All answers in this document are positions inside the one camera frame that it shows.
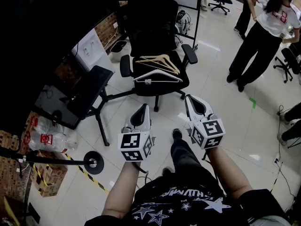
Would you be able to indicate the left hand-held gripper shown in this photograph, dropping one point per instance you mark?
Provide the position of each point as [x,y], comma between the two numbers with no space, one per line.
[131,141]

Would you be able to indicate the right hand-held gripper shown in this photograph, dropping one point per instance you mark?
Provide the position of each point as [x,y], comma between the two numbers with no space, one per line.
[211,131]

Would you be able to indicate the white hanger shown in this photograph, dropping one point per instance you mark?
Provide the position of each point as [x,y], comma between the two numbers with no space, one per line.
[158,71]

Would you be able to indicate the black coat rack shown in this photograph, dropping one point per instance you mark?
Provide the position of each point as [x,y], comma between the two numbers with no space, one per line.
[47,160]

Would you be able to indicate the person's right forearm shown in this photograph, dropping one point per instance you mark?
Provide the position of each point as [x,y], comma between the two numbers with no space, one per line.
[228,175]

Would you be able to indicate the person's left forearm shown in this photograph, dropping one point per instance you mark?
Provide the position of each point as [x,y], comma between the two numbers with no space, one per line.
[120,192]

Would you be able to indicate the wooden hanger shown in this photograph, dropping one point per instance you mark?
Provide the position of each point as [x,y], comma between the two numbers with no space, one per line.
[150,65]
[170,66]

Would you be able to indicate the person's black shoe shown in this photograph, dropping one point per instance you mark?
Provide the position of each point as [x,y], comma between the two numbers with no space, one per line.
[176,133]
[166,171]

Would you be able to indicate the person's black trousers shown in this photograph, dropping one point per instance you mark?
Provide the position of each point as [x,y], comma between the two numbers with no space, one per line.
[185,159]

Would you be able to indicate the green floor tape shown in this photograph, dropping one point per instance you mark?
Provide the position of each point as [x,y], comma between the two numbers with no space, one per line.
[252,103]

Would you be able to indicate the white trash bin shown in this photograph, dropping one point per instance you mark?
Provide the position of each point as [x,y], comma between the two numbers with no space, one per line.
[117,55]

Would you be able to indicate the yellow black hazard tape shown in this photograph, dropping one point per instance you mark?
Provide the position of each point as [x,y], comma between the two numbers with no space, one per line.
[94,179]

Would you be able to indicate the clear water jug red label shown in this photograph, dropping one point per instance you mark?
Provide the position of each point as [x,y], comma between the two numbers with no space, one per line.
[47,123]
[54,142]

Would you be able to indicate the black headrest office chair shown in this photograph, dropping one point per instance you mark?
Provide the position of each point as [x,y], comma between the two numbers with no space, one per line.
[152,27]

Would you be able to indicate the white power strip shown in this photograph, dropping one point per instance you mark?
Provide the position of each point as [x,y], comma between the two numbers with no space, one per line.
[277,158]

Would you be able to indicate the person's black star shirt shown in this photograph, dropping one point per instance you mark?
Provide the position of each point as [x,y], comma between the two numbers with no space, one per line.
[188,204]

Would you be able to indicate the brown cardboard box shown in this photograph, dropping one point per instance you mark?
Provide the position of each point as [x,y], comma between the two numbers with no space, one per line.
[54,175]

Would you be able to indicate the large black display screen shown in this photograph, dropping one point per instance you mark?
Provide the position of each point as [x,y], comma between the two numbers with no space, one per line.
[35,32]

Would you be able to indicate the white wall socket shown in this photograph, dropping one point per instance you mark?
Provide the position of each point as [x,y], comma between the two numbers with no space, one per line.
[115,25]

